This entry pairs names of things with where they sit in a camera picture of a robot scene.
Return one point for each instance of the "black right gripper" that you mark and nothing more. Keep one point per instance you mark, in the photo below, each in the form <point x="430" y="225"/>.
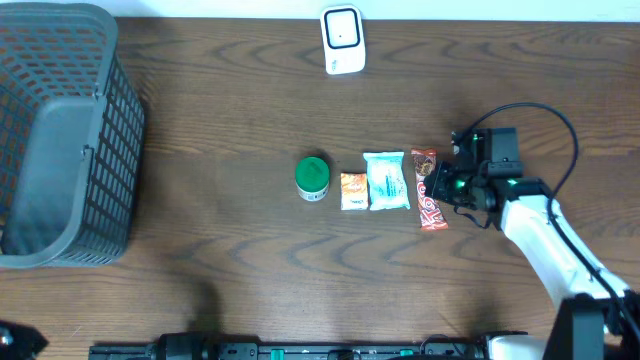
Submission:
<point x="436" y="187"/>

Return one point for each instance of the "red chocolate bar wrapper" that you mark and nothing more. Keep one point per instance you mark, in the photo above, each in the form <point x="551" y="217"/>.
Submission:
<point x="430" y="214"/>

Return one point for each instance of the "light blue tissue packet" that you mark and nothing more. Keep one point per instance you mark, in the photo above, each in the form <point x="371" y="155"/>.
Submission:
<point x="386" y="181"/>

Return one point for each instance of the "small orange snack packet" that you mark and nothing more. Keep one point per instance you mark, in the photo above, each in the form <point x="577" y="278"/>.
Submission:
<point x="354" y="191"/>

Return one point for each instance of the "green lidded jar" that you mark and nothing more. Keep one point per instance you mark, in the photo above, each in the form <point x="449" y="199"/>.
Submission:
<point x="312" y="178"/>

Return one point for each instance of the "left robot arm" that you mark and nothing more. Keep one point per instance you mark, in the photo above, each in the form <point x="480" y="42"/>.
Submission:
<point x="21" y="342"/>

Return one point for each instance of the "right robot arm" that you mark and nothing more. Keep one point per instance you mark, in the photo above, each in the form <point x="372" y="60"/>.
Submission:
<point x="597" y="312"/>

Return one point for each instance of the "white barcode scanner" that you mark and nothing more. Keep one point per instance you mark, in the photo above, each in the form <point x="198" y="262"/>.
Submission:
<point x="343" y="40"/>

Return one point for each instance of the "grey plastic mesh basket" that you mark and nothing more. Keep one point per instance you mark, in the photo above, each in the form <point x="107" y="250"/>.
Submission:
<point x="72" y="135"/>

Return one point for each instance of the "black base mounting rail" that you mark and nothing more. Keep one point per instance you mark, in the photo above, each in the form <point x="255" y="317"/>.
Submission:
<point x="208" y="346"/>

